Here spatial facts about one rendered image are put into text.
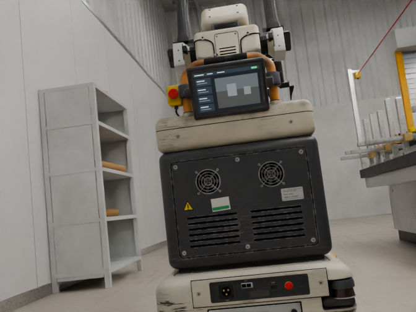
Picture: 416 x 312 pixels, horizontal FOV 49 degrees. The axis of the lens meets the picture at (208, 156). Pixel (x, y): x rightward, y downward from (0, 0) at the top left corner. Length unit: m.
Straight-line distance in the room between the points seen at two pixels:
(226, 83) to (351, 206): 8.43
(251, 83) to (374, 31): 9.17
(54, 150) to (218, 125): 2.28
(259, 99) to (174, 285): 0.65
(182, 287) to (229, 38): 1.05
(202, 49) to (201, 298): 1.03
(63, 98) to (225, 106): 2.33
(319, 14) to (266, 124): 9.09
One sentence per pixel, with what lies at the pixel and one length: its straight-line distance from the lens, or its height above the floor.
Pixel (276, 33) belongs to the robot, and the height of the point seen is 1.20.
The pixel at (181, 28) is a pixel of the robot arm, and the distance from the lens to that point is 2.27.
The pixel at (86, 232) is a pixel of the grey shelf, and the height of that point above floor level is 0.42.
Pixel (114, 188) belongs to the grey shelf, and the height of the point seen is 0.78.
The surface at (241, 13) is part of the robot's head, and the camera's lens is 2.06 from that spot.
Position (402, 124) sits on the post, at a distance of 3.37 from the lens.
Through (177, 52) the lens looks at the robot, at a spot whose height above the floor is 1.18.
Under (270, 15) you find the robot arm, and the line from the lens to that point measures 2.25.
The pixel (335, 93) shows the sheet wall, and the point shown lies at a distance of 10.07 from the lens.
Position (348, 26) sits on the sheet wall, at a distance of 10.55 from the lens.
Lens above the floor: 0.48
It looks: 7 degrees up
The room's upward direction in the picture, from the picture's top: 6 degrees counter-clockwise
